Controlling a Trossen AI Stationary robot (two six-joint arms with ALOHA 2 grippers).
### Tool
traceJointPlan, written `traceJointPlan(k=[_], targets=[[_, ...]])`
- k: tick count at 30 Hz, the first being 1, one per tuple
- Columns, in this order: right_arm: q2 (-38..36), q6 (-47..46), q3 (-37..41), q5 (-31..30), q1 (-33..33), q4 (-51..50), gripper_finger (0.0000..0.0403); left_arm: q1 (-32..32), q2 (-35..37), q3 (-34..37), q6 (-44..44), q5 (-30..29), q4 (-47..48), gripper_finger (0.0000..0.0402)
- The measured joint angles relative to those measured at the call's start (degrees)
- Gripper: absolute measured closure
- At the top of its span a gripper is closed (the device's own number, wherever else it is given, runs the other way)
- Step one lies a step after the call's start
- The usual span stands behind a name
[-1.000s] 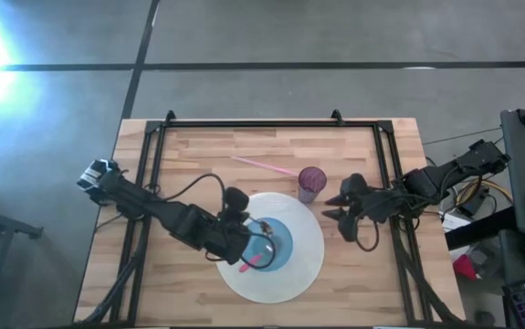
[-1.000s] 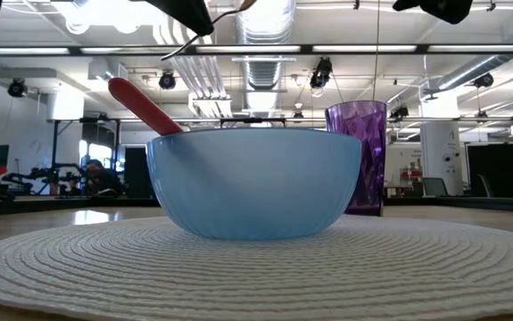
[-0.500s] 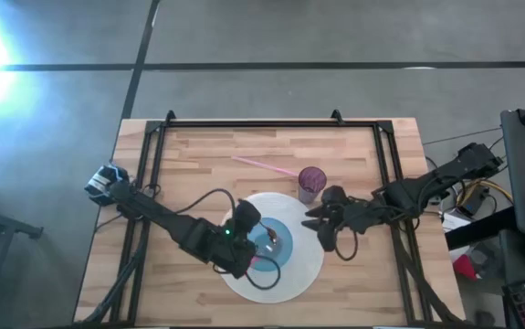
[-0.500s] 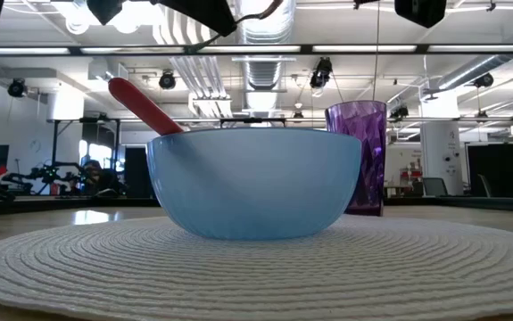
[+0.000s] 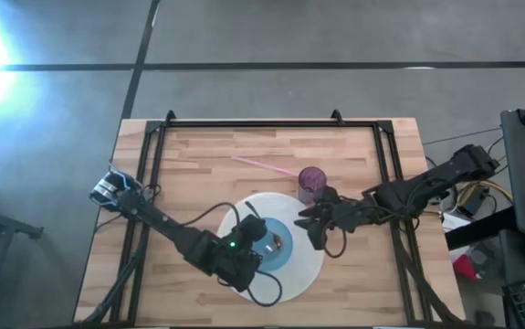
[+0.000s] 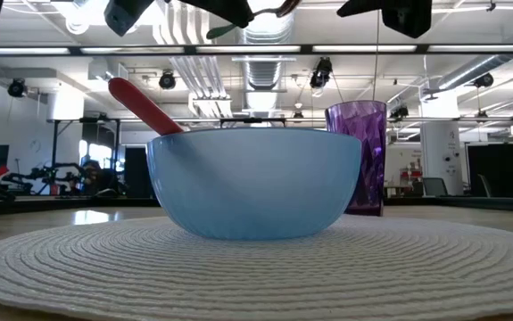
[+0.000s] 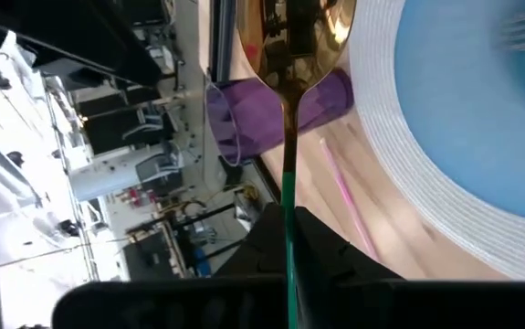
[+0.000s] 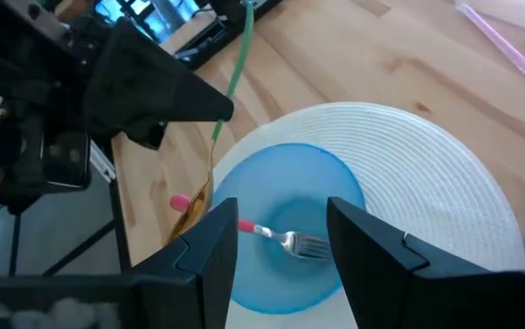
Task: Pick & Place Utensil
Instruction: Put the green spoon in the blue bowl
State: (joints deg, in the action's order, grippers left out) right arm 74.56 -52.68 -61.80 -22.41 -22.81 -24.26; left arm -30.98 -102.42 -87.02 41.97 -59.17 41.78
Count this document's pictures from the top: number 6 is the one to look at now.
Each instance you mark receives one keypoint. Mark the black background robot arms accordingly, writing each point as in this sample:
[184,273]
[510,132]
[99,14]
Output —
[42,174]

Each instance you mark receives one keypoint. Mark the black ceiling spotlight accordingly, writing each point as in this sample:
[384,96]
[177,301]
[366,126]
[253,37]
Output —
[483,80]
[167,80]
[17,88]
[320,73]

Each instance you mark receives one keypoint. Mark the white round pillar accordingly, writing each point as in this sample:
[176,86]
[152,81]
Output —
[441,147]

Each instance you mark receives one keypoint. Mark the dark room partition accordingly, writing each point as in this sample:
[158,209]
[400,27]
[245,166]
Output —
[501,169]

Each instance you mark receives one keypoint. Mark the silver round ceiling duct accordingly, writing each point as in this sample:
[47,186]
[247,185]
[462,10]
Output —
[262,76]

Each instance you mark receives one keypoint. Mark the black overhead light bar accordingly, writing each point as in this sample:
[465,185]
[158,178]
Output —
[189,49]

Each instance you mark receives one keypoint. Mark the silver slanted ceiling duct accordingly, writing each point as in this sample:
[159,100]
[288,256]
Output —
[483,67]

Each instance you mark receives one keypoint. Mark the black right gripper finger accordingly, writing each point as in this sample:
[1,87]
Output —
[363,8]

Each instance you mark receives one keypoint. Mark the thin black horizontal rail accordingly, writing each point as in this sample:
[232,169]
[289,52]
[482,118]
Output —
[238,120]

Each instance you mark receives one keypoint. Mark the black tall cabinet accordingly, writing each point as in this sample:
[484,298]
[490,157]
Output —
[138,174]

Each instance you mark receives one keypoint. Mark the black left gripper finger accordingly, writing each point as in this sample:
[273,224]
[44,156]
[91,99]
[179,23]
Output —
[229,11]

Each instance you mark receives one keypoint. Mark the white round woven placemat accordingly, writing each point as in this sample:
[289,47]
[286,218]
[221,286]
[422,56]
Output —
[256,276]

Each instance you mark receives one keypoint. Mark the purple plastic tumbler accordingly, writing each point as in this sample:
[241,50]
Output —
[369,151]

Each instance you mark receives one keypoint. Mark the grey office chair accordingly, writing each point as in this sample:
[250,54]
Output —
[434,187]

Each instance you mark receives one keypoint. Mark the light blue plastic bowl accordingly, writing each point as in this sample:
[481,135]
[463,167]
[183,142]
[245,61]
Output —
[256,187]

